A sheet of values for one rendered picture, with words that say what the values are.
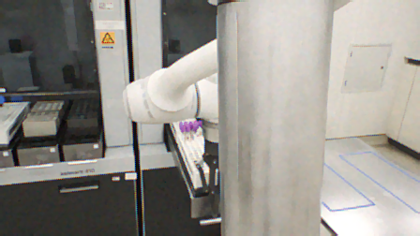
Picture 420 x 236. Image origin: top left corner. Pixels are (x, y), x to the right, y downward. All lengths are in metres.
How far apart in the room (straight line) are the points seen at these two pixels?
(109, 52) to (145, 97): 0.62
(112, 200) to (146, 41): 0.68
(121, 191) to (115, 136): 0.23
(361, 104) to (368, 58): 0.44
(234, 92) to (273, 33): 0.06
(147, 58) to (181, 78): 0.70
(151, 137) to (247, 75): 1.18
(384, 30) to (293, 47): 3.04
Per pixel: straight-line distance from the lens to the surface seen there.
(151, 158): 1.36
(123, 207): 1.48
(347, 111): 3.30
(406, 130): 3.53
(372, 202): 1.06
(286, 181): 0.28
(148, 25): 1.30
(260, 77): 0.26
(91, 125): 1.38
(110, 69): 1.32
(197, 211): 0.99
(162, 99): 0.68
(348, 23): 3.04
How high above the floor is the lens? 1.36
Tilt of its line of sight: 21 degrees down
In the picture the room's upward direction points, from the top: 2 degrees clockwise
